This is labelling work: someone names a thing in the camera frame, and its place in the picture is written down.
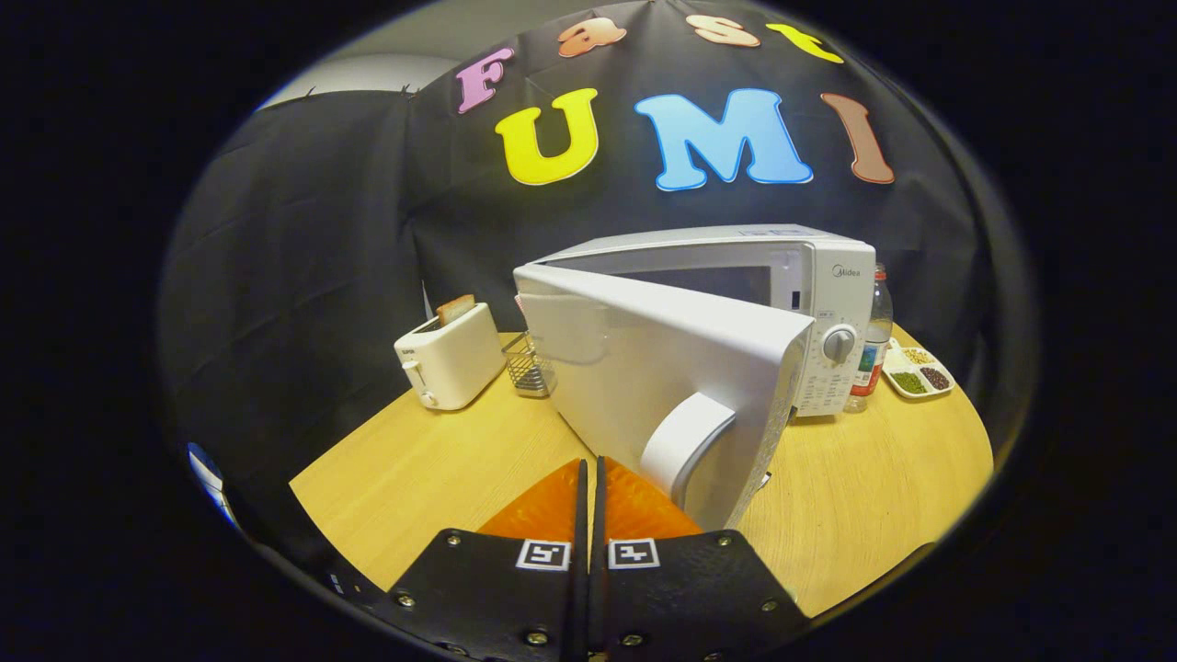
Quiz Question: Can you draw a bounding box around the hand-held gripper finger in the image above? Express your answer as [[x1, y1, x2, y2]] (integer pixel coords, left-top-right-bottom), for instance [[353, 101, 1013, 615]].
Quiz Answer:
[[322, 458, 589, 662], [588, 456, 812, 662]]

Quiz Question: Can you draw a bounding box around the white microwave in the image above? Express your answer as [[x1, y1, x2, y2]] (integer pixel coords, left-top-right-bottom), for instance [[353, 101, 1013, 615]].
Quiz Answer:
[[513, 224, 877, 532]]

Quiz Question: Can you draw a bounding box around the white toaster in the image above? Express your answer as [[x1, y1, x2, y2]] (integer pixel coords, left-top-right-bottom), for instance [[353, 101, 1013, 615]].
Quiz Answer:
[[394, 302, 506, 411]]

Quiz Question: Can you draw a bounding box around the clear bottle with red label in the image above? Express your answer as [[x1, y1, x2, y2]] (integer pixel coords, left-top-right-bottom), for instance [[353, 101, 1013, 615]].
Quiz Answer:
[[844, 264, 894, 413]]

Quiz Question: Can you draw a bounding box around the white divided dish of beans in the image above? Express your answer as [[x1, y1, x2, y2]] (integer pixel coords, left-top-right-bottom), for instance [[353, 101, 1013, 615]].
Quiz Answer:
[[881, 340, 955, 400]]

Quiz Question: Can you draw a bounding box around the wire mesh utensil holder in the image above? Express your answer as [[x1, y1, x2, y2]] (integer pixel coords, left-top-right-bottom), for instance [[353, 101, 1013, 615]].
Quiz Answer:
[[502, 331, 558, 398]]

